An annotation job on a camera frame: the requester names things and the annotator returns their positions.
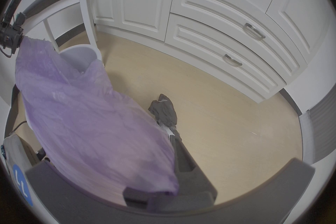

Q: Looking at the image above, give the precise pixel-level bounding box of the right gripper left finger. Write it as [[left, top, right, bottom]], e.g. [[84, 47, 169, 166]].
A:
[[123, 186, 159, 205]]

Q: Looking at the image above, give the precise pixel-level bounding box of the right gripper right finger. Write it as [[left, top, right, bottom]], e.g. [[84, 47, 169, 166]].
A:
[[157, 135, 218, 212]]

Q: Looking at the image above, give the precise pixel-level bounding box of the white printed paper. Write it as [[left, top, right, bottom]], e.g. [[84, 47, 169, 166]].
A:
[[161, 124, 176, 137]]

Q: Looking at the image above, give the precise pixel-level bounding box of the black plastic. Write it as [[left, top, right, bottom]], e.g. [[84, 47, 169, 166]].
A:
[[148, 93, 182, 141]]

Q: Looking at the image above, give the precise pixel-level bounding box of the purple plastic bag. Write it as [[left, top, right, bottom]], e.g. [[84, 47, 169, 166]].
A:
[[14, 37, 180, 211]]

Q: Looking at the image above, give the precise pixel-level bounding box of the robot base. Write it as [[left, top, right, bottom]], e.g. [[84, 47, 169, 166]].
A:
[[1, 132, 57, 218]]

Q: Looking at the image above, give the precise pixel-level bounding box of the white trash bin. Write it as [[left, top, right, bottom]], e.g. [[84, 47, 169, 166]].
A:
[[56, 44, 103, 74]]

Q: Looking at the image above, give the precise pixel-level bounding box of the grey curtain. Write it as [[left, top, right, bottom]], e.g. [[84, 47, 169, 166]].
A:
[[308, 96, 334, 162]]

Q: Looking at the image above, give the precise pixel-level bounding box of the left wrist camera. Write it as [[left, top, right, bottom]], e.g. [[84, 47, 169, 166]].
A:
[[14, 13, 27, 26]]

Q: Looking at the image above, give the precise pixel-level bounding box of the black cable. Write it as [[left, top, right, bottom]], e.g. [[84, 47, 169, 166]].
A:
[[10, 120, 28, 137]]

